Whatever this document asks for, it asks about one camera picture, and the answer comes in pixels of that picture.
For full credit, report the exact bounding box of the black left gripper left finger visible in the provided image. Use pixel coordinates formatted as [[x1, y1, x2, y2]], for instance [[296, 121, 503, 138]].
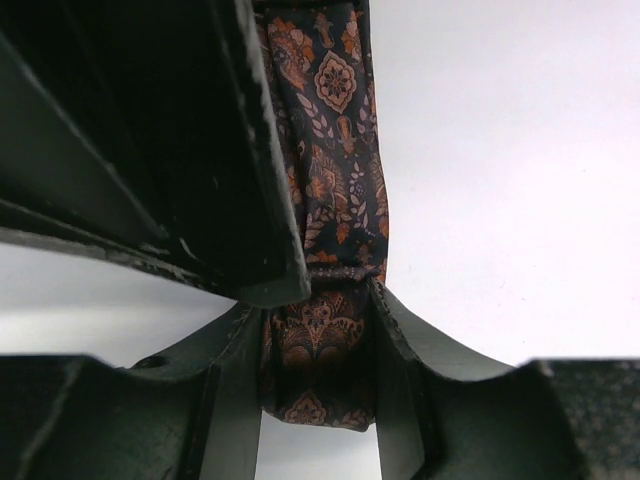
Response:
[[1, 304, 262, 480]]

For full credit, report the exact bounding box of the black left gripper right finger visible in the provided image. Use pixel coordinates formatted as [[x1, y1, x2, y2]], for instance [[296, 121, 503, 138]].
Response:
[[369, 281, 639, 480]]

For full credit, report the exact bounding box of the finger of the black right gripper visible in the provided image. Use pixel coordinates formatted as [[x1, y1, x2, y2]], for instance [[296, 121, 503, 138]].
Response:
[[1, 1, 310, 308]]

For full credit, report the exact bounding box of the dark brown paisley tie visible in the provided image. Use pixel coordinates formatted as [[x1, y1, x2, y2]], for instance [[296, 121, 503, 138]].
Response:
[[254, 1, 389, 432]]

